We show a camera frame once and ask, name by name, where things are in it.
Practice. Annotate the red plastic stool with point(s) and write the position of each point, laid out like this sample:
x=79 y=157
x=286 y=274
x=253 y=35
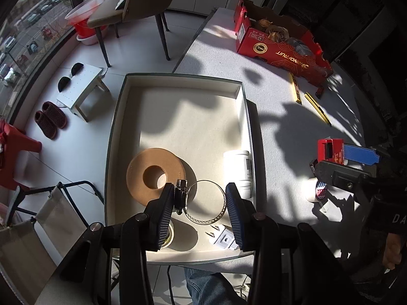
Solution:
x=16 y=155

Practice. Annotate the tape roll with flag sticker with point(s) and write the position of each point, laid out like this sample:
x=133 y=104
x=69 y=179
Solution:
x=318 y=192

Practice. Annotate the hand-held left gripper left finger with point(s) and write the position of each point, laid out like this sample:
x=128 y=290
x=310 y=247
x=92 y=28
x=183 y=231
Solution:
x=165 y=216

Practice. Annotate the white shallow cardboard tray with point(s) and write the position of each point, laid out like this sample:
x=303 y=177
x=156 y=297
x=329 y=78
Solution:
x=190 y=120

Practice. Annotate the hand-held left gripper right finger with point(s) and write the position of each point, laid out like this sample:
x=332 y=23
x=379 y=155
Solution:
x=237 y=216

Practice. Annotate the row of parked cars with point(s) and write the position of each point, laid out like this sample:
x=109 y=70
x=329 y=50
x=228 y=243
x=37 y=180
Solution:
x=8 y=43

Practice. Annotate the person's blue jeans leg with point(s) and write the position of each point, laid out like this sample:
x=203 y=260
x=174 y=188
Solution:
x=206 y=287

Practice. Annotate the white bottle with label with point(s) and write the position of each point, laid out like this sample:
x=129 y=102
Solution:
x=235 y=171

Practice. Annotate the white wooden footstool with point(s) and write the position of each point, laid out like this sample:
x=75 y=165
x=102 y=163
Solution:
x=84 y=89

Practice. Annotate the red plastic basin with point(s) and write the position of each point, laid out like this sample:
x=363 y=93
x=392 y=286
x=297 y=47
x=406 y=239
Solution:
x=84 y=22

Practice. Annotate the clear plastic packaging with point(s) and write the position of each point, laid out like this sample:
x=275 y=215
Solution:
x=300 y=46

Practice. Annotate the person's right hand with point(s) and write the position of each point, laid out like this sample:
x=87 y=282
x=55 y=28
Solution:
x=392 y=251

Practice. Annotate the small red box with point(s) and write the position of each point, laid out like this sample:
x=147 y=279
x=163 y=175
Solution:
x=330 y=151

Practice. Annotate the red lighter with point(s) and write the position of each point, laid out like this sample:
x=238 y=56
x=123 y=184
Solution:
x=319 y=92

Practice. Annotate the white tape roll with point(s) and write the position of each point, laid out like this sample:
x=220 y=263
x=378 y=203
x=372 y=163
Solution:
x=171 y=233

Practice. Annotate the folding fabric chair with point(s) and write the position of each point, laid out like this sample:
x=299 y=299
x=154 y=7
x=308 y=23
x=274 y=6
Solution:
x=41 y=235

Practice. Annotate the brown tape roll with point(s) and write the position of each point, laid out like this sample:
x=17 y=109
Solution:
x=136 y=174

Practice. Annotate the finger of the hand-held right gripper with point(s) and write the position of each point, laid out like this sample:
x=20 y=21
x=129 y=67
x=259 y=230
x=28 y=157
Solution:
x=361 y=154
x=343 y=176

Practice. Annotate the white power adapter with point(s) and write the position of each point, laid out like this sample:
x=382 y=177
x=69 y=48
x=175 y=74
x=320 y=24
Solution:
x=222 y=238

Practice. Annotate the brown dining chair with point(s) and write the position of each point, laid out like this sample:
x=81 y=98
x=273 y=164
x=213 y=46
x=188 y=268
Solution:
x=143 y=3

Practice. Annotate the white plastic basin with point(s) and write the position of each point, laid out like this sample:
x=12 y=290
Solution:
x=87 y=39

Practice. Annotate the golden artificial rose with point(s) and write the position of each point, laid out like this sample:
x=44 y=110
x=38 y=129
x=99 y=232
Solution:
x=273 y=30

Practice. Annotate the yellow utility knife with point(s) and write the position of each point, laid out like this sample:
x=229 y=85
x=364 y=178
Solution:
x=318 y=108

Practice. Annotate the red cardboard box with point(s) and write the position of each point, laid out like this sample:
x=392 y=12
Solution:
x=279 y=54

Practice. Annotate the yellow blade case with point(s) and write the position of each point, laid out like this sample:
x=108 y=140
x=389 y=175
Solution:
x=295 y=89

